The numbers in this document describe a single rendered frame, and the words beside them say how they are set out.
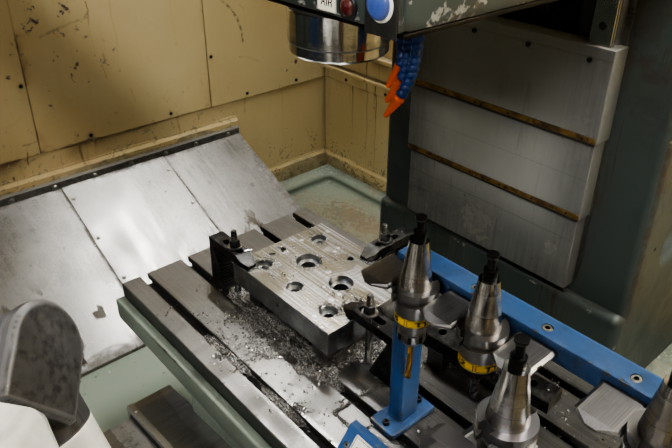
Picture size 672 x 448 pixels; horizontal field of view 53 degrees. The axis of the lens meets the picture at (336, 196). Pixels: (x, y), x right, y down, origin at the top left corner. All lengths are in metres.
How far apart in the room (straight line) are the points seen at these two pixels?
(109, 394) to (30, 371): 0.98
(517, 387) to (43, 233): 1.49
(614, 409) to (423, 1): 0.47
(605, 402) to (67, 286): 1.39
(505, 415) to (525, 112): 0.81
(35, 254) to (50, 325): 1.19
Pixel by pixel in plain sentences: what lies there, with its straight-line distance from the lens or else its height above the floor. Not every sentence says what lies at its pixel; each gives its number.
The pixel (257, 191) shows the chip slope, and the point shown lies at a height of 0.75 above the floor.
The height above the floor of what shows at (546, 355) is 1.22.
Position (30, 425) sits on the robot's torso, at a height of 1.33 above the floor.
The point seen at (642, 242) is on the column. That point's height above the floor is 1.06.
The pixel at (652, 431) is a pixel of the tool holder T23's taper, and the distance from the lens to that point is 0.75.
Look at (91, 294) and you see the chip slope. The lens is 1.84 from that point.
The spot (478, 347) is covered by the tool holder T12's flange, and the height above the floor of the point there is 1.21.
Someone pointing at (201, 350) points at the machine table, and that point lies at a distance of 1.30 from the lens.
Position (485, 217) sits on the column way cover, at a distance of 1.56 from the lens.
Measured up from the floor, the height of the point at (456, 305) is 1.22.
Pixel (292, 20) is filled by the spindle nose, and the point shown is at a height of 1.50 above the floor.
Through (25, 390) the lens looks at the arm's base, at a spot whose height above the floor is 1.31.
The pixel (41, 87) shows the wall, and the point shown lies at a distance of 1.95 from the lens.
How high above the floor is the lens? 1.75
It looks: 29 degrees down
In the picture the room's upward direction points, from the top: straight up
